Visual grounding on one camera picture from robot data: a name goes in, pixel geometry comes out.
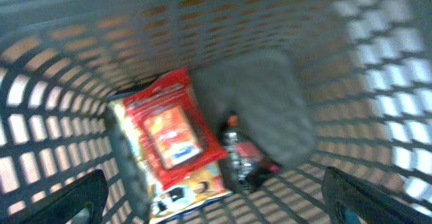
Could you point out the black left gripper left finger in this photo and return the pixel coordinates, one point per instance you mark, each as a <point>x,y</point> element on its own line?
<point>82,201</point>

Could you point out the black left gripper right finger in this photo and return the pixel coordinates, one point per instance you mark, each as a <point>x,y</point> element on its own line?
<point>349,199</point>

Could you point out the black and red snack packet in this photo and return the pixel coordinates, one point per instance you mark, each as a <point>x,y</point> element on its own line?
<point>252,166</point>

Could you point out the red candy bag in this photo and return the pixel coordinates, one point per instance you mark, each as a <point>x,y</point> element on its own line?
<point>176,138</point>

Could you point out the beige snack bag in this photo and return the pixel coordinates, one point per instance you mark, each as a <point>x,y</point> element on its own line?
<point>199,188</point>

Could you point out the grey plastic mesh basket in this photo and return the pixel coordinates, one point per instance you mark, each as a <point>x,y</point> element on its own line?
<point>315,83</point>

